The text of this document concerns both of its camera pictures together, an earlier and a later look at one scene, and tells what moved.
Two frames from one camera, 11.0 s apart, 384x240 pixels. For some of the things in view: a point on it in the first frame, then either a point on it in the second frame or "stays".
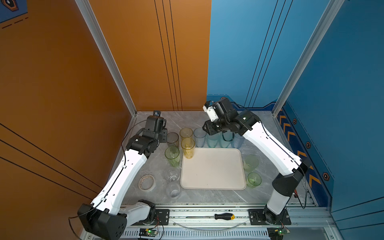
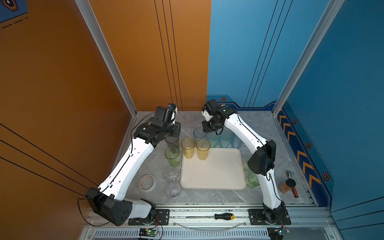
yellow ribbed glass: [188, 145] stays
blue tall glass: [238, 141] stays
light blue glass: [199, 134] stays
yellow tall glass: [186, 132] -> [203, 146]
